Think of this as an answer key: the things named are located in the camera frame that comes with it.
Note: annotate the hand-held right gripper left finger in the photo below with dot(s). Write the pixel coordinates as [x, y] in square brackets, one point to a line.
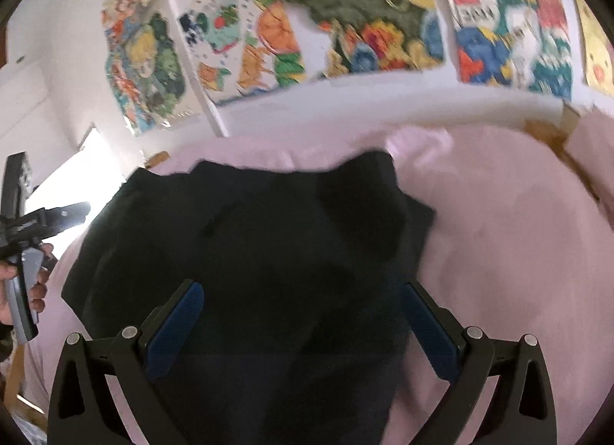
[175, 330]

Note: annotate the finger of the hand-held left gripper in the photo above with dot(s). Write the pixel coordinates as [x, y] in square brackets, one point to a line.
[67, 217]

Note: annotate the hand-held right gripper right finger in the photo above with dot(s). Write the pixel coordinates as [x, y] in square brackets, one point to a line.
[427, 330]

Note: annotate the black puffer jacket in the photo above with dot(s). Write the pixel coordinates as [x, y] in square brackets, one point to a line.
[264, 243]

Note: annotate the person's left hand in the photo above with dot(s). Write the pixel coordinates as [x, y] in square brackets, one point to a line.
[38, 289]

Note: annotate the pink bed sheet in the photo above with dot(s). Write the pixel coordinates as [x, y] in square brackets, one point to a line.
[503, 258]

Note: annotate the folded pink quilt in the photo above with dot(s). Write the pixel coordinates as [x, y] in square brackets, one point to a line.
[592, 152]

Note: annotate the wooden furniture frame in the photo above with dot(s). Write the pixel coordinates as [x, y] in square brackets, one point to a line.
[21, 378]

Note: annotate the cartoon figure wall drawing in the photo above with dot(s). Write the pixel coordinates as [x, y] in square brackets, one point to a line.
[144, 56]

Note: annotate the wooden bed frame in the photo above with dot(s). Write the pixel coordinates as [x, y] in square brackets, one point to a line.
[551, 135]

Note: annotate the fruit and fish wall drawing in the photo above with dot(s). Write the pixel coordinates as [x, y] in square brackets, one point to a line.
[240, 42]

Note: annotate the dragon and tower wall drawing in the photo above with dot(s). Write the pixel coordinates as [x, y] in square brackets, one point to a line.
[508, 28]

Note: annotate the pink pig wall drawing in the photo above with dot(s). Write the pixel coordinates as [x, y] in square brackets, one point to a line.
[597, 47]

